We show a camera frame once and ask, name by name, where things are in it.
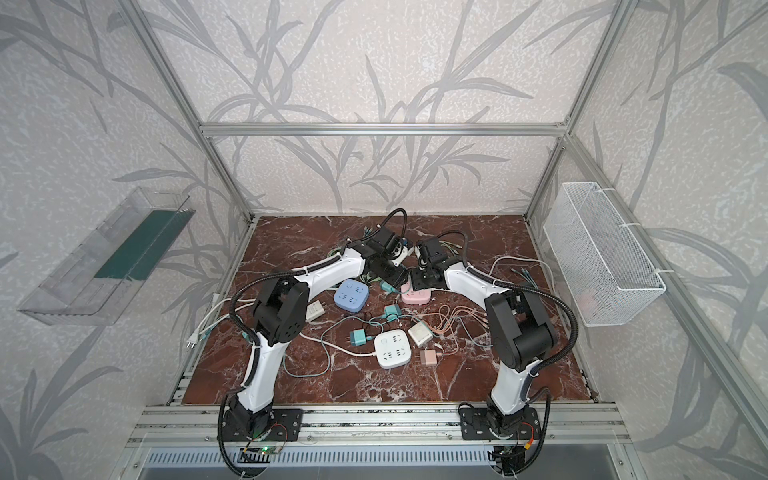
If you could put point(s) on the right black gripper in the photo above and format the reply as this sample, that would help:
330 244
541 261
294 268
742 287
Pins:
424 276

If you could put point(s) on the white charger plug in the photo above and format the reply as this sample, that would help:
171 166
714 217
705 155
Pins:
421 334
314 311

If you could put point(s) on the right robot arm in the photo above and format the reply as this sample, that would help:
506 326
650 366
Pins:
521 330

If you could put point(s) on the blue power strip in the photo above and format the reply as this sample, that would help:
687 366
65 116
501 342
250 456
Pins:
351 295

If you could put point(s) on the white wire basket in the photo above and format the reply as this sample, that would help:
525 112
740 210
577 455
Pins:
608 274

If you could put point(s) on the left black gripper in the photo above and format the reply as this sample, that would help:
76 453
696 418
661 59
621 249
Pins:
390 264

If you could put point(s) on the clear plastic tray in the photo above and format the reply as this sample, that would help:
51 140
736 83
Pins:
94 284

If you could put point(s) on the teal charger plug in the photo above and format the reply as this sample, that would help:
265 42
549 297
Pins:
359 337
392 312

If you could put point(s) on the pink power strip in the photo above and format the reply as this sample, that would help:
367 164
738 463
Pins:
415 297

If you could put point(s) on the white power strip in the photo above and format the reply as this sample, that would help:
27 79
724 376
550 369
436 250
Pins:
392 349

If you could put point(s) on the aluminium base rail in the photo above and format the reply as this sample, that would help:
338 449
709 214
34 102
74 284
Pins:
408 424

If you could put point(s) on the pink charger plug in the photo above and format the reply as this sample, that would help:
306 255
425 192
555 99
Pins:
428 358

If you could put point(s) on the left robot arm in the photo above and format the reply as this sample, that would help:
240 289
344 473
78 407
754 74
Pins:
279 316

